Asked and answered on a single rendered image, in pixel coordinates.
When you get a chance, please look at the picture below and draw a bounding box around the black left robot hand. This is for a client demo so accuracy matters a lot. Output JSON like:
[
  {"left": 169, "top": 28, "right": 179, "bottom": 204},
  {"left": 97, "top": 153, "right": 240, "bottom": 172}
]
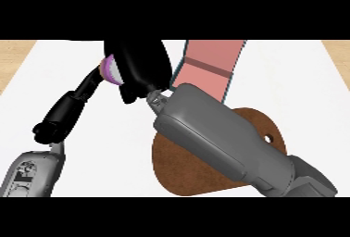
[{"left": 32, "top": 67, "right": 104, "bottom": 145}]

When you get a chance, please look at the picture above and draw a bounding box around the pink box with teal edge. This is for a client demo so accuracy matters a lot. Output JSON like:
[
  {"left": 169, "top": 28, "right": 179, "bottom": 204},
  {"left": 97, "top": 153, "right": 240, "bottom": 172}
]
[{"left": 169, "top": 40, "right": 249, "bottom": 104}]

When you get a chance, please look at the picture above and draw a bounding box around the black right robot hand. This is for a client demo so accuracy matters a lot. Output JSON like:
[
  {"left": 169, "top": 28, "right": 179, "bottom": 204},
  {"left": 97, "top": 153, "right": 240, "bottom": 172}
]
[{"left": 102, "top": 40, "right": 178, "bottom": 105}]

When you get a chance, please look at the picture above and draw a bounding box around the purple-rimmed can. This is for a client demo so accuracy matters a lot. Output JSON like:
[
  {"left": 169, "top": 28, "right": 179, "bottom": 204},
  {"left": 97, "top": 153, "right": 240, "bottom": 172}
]
[{"left": 101, "top": 54, "right": 126, "bottom": 86}]

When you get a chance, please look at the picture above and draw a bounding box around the brown wooden cutting board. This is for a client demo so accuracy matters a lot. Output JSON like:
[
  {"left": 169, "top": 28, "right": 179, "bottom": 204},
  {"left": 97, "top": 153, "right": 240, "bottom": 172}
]
[{"left": 151, "top": 106, "right": 289, "bottom": 197}]

